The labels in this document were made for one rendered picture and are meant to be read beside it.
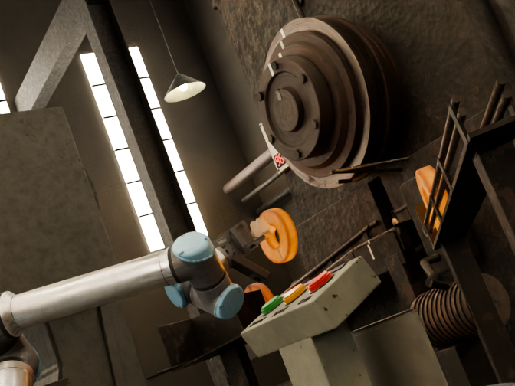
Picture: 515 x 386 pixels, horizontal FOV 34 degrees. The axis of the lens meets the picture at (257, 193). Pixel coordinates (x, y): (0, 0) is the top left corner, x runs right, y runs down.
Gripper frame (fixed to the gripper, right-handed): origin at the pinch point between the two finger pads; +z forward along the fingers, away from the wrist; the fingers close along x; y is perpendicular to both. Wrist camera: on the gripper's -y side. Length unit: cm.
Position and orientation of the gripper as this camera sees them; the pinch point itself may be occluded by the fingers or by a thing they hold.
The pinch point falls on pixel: (274, 229)
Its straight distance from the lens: 233.5
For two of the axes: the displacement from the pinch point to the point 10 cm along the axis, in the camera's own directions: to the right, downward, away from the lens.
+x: -4.4, 3.3, 8.3
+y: -5.7, -8.2, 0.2
